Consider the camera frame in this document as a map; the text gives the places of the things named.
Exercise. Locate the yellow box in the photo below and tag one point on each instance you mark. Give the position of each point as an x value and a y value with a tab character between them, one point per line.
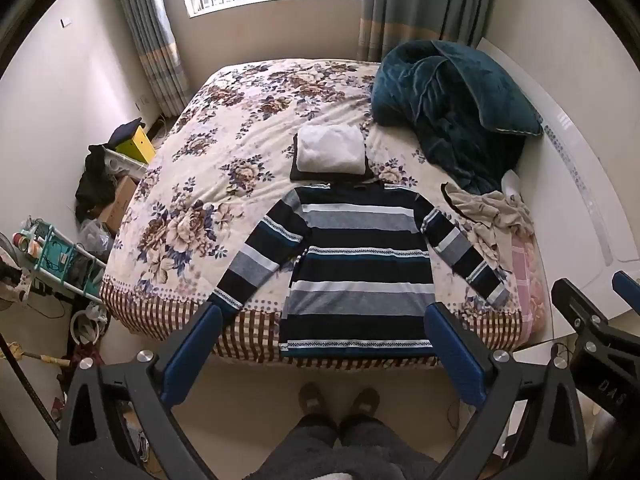
136	146

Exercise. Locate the white plastic hoop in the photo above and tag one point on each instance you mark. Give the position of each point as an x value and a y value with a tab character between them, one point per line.
87	325

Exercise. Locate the person's grey trousers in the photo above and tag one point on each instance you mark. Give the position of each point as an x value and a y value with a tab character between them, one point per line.
345	450

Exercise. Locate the wooden broom stick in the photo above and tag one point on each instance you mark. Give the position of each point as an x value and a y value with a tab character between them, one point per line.
45	357

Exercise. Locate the cardboard box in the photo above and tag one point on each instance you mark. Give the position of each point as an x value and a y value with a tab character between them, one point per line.
119	202

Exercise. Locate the black folded cloth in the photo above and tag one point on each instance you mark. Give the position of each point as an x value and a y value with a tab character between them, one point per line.
300	172

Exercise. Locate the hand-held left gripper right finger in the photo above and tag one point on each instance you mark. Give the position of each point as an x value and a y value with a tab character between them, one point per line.
455	355

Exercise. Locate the beige crumpled cloth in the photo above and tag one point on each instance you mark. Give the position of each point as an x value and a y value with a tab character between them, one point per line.
492	215

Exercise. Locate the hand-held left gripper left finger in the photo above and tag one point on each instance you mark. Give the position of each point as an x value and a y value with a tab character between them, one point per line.
192	355

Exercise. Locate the floral bed blanket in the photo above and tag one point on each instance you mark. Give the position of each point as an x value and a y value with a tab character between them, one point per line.
225	160

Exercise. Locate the teal storage rack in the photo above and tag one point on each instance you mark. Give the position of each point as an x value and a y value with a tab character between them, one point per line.
65	260

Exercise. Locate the grey-blue curtain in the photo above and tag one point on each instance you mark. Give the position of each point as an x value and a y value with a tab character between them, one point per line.
420	5
155	35

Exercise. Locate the striped knit sweater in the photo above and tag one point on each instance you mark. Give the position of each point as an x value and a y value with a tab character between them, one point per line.
357	270

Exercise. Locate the pink checked cloth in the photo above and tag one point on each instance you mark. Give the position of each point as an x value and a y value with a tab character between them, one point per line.
527	280

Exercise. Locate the dark navy cap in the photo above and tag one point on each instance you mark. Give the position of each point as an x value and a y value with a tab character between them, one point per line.
125	131

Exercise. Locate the brown slipper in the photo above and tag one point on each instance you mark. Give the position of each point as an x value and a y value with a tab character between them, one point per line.
365	401
312	399

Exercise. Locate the black clothes pile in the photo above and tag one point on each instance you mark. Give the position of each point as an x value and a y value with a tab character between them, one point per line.
95	180

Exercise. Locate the clear plastic bag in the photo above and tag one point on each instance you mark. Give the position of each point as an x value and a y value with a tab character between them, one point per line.
97	237

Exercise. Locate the white folded fleece cloth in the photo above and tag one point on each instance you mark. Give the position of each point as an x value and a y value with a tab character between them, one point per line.
330	149

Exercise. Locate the teal plush blanket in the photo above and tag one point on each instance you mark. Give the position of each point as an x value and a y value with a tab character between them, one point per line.
450	110

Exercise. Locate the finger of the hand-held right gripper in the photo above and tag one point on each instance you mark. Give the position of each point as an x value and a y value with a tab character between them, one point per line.
627	287
580	305

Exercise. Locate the white plastic basket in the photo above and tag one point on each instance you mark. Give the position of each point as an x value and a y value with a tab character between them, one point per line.
125	161

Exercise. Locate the white wall socket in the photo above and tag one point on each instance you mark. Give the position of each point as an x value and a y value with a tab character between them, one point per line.
142	102

